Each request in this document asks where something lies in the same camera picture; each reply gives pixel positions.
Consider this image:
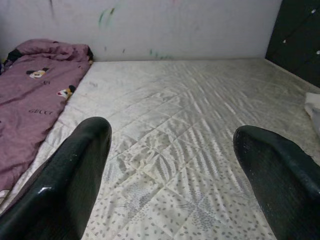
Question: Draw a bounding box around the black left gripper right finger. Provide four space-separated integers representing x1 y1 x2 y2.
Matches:
232 125 320 240

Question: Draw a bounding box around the purple cartoon print blanket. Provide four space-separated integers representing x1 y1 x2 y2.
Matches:
0 38 95 201

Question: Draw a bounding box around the white quilted mattress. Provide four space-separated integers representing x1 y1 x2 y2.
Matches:
0 58 320 240

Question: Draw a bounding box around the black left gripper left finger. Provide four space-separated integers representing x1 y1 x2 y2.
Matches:
0 116 113 240

